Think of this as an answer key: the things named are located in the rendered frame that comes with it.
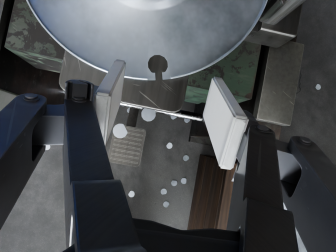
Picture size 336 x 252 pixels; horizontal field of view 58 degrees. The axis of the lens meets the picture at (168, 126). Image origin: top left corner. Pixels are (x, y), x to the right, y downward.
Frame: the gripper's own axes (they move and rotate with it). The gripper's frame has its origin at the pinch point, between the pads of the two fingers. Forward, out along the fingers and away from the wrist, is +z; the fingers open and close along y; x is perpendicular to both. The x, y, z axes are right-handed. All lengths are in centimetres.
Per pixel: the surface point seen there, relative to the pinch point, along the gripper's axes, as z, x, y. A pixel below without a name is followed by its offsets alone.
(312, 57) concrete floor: 101, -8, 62
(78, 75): 15.6, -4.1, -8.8
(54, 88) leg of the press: 61, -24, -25
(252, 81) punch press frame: 30.3, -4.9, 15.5
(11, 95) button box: 33.6, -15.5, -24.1
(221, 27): 19.1, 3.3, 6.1
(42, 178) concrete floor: 73, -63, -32
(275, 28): 28.0, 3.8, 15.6
